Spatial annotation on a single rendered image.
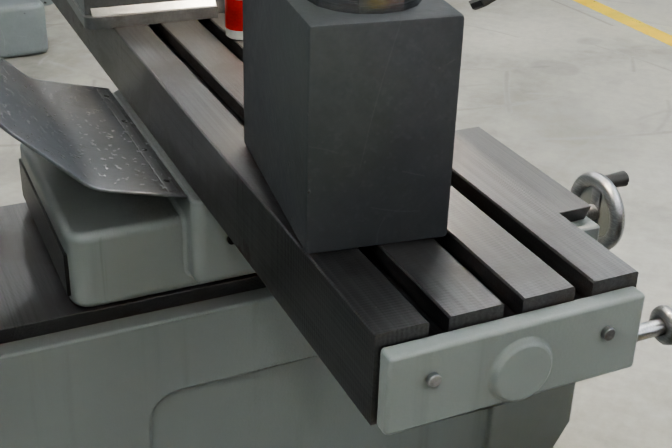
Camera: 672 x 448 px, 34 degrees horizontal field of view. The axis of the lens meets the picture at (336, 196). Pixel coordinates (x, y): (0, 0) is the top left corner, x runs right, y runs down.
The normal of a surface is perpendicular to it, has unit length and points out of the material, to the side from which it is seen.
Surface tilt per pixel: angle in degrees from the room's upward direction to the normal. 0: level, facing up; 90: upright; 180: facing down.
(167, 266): 90
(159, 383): 90
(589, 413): 0
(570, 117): 0
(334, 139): 90
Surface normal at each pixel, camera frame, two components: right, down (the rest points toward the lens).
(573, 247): 0.03, -0.89
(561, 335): 0.42, 0.42
